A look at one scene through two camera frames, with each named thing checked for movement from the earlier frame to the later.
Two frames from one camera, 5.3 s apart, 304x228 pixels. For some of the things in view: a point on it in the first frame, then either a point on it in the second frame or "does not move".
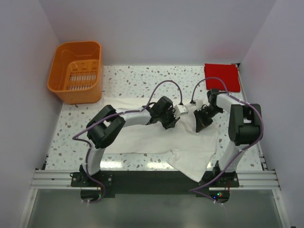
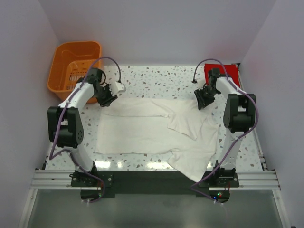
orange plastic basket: (76, 72) does not move
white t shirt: (192, 152) does not move
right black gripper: (201, 123) -> (202, 102)
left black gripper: (172, 124) -> (110, 99)
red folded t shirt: (229, 73) does not move
